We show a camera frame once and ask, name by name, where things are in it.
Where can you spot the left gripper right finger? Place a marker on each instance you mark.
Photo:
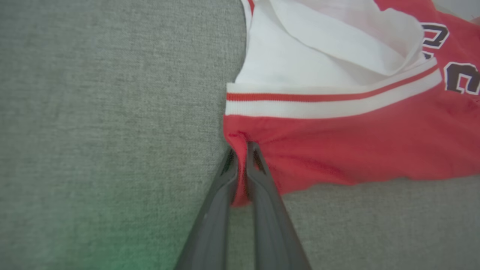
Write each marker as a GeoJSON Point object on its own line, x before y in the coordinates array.
{"type": "Point", "coordinates": [272, 225]}

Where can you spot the red white basketball jersey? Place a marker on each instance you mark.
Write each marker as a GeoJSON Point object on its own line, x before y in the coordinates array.
{"type": "Point", "coordinates": [356, 142]}

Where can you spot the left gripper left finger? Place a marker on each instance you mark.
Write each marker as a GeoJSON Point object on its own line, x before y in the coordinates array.
{"type": "Point", "coordinates": [210, 225]}

